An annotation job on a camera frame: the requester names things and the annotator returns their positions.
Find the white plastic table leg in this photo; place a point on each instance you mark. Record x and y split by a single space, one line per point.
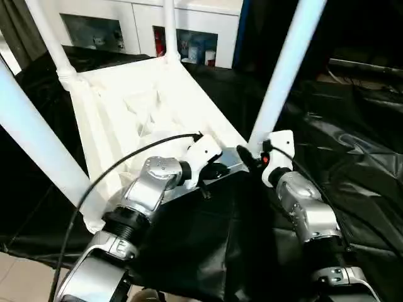
171 31
283 69
41 141
50 41

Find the white plastic table top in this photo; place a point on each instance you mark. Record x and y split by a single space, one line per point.
141 104

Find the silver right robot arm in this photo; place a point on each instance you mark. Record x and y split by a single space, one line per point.
302 204

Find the black mat cloth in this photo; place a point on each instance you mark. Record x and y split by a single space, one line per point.
220 226

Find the long black rod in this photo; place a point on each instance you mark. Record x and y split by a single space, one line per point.
365 64

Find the dark tall cabinet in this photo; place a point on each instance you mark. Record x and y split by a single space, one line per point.
362 25

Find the white display cabinet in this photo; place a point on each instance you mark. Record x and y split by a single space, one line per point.
132 19

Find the grey curtain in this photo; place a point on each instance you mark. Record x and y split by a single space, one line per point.
22 34

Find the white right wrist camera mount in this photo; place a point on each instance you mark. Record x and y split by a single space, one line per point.
280 148

